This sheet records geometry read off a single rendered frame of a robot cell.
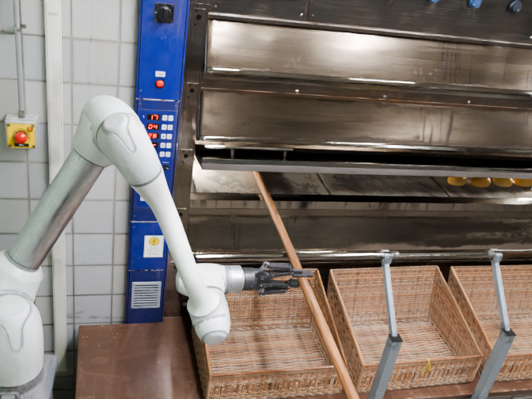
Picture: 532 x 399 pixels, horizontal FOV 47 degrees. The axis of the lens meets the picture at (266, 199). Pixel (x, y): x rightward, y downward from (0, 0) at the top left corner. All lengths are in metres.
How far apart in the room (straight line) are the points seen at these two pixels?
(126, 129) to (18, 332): 0.60
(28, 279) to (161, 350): 0.89
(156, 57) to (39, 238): 0.73
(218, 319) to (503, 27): 1.56
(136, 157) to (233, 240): 1.05
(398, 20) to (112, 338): 1.69
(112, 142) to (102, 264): 1.06
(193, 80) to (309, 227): 0.84
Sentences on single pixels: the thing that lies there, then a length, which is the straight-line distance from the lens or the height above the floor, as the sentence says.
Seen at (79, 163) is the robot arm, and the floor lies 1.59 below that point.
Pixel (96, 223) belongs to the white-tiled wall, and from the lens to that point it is 2.44.
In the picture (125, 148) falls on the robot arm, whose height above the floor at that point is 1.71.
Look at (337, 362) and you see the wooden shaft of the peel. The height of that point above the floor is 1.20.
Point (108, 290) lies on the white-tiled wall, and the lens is 2.63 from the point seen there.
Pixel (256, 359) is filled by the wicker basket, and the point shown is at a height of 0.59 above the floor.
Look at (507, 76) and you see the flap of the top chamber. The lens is 2.64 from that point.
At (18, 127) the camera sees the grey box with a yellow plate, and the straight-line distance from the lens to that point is 2.18.
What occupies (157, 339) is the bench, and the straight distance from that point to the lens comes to 2.64.
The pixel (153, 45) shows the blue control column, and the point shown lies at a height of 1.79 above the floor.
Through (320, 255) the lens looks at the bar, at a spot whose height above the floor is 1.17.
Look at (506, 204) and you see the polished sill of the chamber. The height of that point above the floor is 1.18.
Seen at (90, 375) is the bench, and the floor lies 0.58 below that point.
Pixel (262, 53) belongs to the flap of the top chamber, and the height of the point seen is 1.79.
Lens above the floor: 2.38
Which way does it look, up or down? 29 degrees down
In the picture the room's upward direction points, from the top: 10 degrees clockwise
